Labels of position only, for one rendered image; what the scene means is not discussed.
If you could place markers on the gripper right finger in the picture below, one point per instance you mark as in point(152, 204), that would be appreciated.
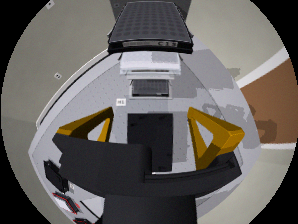
point(226, 137)

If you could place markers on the dark grey shelf rack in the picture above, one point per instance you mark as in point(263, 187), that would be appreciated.
point(117, 6)

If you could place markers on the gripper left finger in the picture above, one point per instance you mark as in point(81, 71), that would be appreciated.
point(81, 127)

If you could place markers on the grey perforated base plate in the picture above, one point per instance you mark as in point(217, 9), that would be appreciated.
point(103, 92)

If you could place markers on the white microplate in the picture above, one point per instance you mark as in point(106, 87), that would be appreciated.
point(63, 204)

